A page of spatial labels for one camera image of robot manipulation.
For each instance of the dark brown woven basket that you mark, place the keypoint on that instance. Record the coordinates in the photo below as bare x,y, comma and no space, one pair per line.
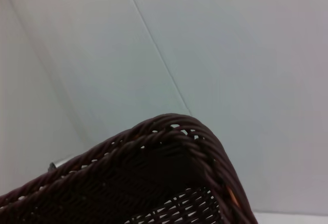
115,183

